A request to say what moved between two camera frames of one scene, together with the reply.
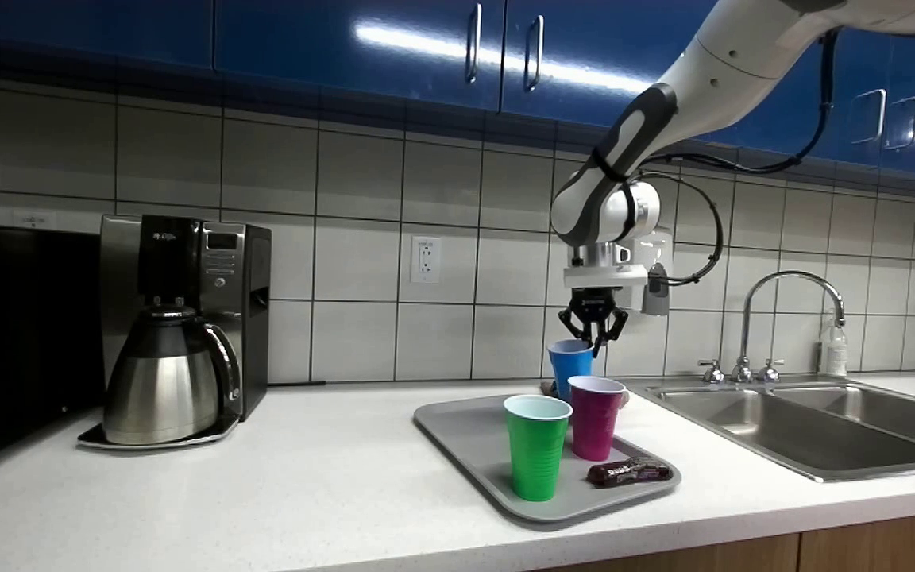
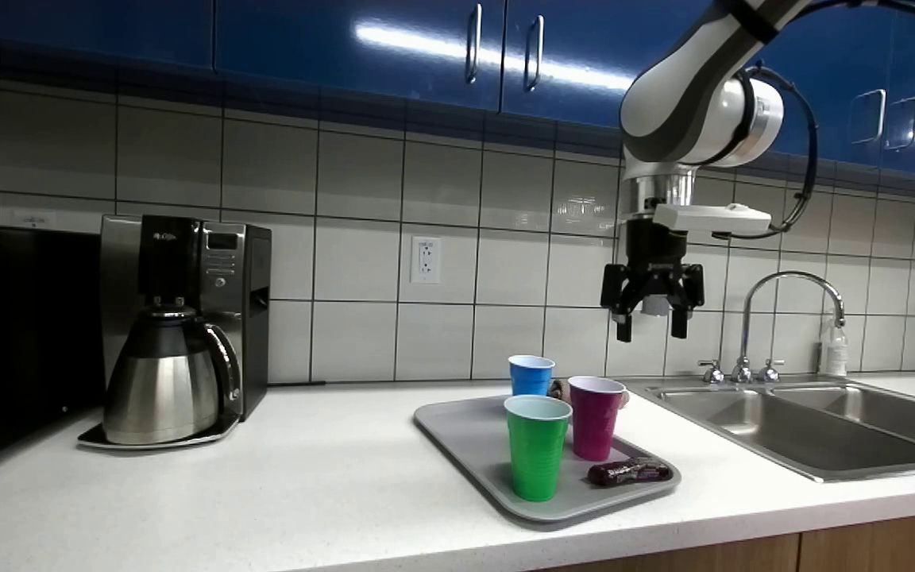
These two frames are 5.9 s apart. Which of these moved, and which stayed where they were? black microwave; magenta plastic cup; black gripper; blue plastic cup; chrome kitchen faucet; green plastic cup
Moved: blue plastic cup; black gripper
Stayed: green plastic cup; black microwave; chrome kitchen faucet; magenta plastic cup
